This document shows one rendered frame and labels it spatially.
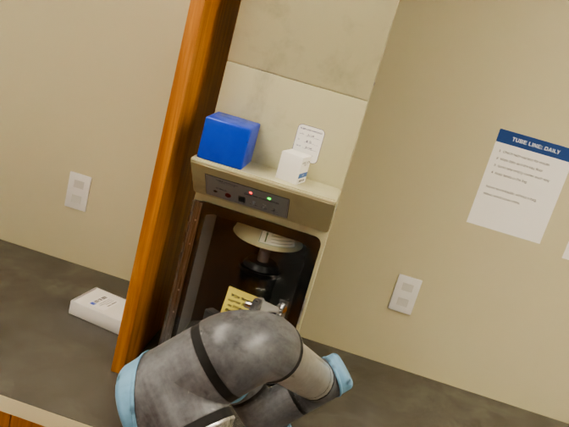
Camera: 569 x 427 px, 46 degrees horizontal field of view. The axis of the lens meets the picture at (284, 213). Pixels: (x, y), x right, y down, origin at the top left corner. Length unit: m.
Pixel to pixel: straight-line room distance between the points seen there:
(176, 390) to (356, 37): 0.86
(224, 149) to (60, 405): 0.65
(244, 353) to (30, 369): 0.86
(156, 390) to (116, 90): 1.30
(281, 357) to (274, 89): 0.73
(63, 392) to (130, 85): 0.90
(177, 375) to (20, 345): 0.90
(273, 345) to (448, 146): 1.13
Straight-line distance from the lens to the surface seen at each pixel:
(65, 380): 1.65
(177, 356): 0.91
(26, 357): 1.72
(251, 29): 1.50
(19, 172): 2.25
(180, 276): 1.63
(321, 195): 1.40
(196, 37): 1.44
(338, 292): 2.04
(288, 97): 1.49
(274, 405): 1.28
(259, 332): 0.91
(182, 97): 1.45
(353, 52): 1.47
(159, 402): 0.91
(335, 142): 1.49
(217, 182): 1.47
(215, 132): 1.42
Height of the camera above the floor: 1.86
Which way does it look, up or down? 17 degrees down
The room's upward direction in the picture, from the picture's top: 16 degrees clockwise
